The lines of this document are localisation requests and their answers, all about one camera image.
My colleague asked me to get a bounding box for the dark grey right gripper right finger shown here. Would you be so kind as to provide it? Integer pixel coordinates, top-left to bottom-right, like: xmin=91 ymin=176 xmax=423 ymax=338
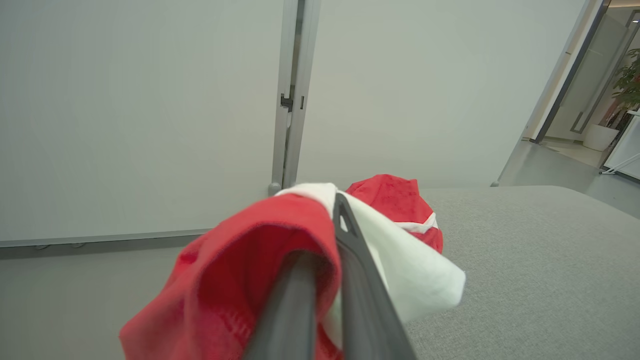
xmin=332 ymin=192 xmax=417 ymax=360

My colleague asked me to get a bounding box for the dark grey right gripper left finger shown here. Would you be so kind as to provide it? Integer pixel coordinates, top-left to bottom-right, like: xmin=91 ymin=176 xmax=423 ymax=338
xmin=243 ymin=250 xmax=319 ymax=360

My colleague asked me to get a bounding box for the red garment with white stripes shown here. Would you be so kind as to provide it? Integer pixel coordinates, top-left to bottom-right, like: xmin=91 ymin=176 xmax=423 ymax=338
xmin=118 ymin=173 xmax=467 ymax=360

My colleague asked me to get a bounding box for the grey upholstered chair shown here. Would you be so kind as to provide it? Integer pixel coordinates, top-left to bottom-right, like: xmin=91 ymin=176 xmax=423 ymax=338
xmin=400 ymin=185 xmax=640 ymax=360

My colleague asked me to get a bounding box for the white plant pot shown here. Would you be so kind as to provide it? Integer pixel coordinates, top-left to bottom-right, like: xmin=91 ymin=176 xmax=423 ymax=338
xmin=582 ymin=123 xmax=621 ymax=152

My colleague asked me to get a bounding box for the white table with thin legs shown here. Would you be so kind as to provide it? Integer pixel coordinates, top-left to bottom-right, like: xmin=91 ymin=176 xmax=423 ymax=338
xmin=599 ymin=111 xmax=640 ymax=182

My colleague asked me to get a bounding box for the green potted plant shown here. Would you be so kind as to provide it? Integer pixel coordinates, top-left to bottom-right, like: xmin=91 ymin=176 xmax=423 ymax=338
xmin=611 ymin=61 xmax=640 ymax=127

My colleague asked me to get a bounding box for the grey metal partition post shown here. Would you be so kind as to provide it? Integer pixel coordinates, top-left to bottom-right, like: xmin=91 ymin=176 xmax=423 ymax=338
xmin=267 ymin=0 xmax=322 ymax=197

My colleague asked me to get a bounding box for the dark door frame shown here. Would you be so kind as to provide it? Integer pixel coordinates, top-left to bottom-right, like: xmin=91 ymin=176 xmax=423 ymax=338
xmin=531 ymin=0 xmax=612 ymax=145

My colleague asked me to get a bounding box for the glass door with bar handle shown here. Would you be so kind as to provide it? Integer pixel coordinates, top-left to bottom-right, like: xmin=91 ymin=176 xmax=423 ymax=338
xmin=545 ymin=10 xmax=640 ymax=143

